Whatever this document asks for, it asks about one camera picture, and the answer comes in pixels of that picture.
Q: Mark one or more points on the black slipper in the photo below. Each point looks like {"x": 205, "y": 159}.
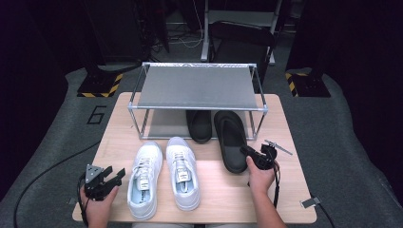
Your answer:
{"x": 199, "y": 129}
{"x": 231, "y": 142}

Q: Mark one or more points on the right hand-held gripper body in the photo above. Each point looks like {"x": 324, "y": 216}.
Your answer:
{"x": 266, "y": 158}

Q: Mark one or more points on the white sneaker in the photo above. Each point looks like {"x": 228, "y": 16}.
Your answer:
{"x": 149, "y": 155}
{"x": 177, "y": 148}

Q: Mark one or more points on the person's right hand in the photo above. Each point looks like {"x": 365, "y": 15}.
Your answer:
{"x": 259, "y": 180}

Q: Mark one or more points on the white metal stand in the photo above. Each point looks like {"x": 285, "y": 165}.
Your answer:
{"x": 205, "y": 38}

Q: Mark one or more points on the person's left hand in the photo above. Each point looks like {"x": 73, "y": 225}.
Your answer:
{"x": 98, "y": 207}

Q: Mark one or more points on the metal shoe rack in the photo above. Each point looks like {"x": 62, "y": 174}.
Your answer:
{"x": 196, "y": 88}

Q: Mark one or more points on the black striped stand base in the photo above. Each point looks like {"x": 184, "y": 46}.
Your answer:
{"x": 310, "y": 87}
{"x": 98, "y": 87}

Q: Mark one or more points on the grey floor mat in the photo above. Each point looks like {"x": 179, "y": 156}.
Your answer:
{"x": 348, "y": 142}

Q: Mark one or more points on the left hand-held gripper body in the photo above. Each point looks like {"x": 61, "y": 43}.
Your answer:
{"x": 95, "y": 186}

